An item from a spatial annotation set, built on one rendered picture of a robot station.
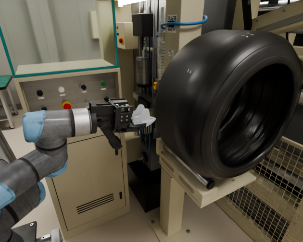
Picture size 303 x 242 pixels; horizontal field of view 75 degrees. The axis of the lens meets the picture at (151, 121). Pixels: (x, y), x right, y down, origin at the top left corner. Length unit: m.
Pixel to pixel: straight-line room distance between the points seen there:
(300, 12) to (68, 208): 1.72
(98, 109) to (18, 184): 0.25
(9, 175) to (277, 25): 1.13
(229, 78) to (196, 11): 0.48
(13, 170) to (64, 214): 1.17
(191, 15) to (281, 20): 0.40
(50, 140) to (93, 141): 0.83
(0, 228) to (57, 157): 0.41
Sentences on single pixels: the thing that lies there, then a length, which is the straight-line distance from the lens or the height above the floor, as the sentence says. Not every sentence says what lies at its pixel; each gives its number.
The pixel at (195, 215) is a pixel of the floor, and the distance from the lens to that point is 1.95.
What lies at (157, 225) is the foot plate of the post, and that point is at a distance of 1.84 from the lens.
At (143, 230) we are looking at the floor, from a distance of 1.83.
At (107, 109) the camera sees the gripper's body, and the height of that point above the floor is 1.30.
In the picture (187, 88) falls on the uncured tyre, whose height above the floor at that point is 1.33.
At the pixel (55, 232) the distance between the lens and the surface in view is 1.10.
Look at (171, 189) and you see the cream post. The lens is 1.40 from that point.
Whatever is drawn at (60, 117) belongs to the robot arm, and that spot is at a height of 1.31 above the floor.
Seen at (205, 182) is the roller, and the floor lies 0.91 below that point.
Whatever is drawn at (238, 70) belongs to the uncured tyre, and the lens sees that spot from 0.64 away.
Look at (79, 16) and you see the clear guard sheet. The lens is 1.19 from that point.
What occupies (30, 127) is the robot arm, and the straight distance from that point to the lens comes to 0.52.
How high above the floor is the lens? 1.51
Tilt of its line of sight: 27 degrees down
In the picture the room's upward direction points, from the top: straight up
